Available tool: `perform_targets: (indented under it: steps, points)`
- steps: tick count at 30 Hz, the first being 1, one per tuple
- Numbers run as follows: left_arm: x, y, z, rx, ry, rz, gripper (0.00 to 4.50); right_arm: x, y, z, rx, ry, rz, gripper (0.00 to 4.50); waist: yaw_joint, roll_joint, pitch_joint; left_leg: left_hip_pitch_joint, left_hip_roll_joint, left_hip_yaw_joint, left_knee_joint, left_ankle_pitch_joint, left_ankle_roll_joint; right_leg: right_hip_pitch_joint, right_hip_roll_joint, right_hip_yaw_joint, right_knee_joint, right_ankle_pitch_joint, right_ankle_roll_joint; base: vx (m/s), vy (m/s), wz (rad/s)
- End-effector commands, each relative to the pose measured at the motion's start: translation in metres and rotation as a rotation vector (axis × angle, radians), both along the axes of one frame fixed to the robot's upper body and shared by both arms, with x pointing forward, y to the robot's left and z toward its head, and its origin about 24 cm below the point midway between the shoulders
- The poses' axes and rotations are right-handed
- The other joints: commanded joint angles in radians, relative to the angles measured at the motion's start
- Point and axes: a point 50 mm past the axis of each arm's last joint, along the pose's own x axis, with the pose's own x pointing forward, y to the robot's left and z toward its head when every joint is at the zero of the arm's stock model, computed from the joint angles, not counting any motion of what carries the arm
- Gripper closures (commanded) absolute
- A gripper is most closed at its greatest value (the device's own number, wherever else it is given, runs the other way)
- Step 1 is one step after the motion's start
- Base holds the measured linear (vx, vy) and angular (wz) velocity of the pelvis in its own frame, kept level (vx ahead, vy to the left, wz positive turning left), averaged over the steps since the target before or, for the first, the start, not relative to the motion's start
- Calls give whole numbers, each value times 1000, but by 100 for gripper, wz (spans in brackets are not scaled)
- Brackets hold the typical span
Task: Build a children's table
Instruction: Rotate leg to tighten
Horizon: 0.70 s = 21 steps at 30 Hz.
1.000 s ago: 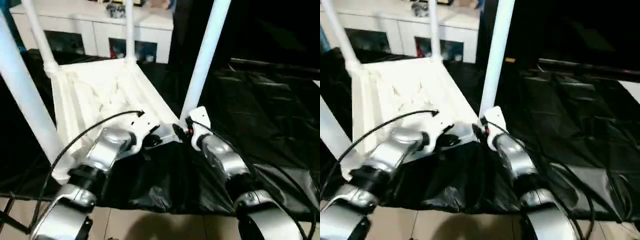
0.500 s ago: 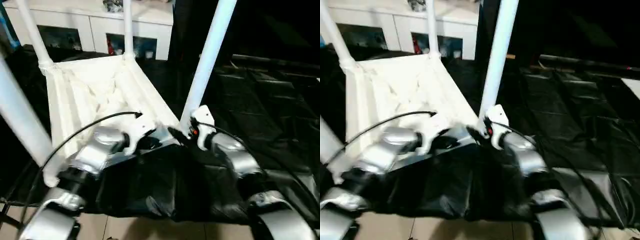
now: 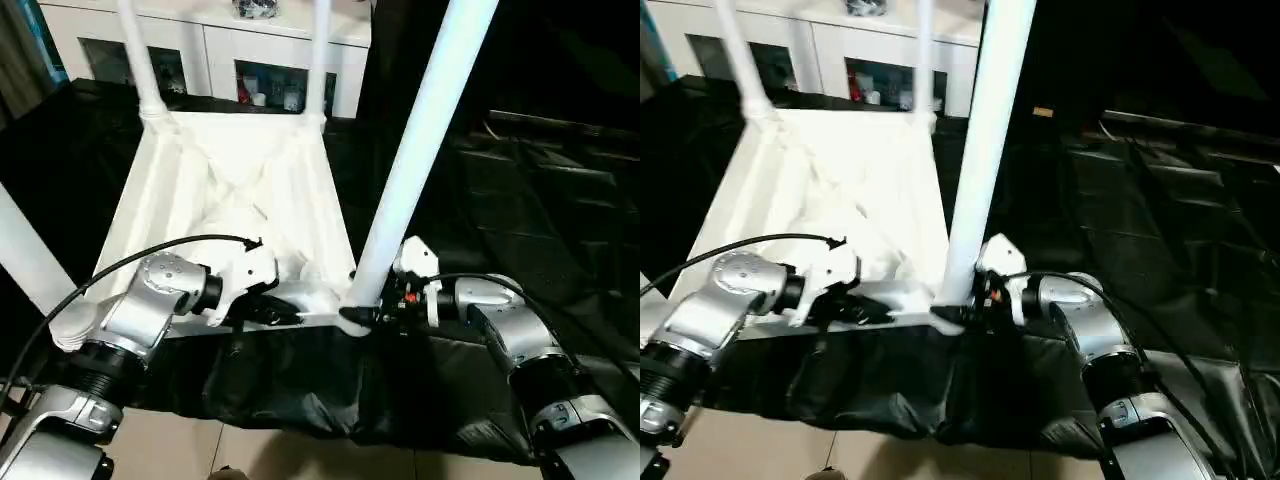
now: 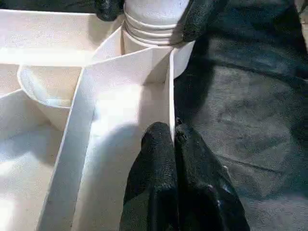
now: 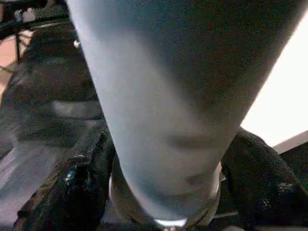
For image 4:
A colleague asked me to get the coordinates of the white plastic table top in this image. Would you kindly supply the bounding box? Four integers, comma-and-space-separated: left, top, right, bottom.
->
0, 8, 197, 231

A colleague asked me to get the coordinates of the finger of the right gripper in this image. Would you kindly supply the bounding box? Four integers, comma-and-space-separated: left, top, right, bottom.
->
95, 0, 126, 22
169, 0, 229, 47

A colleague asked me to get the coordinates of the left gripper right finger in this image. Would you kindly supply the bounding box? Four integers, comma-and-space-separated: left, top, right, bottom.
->
174, 117, 251, 231

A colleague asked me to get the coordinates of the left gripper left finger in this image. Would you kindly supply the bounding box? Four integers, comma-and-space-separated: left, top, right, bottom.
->
122, 121, 180, 231

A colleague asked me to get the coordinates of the white plastic table leg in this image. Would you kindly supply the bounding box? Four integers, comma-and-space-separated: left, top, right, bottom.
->
122, 0, 193, 48

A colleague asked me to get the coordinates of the black work mat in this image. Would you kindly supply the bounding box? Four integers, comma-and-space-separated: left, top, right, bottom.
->
173, 0, 308, 231

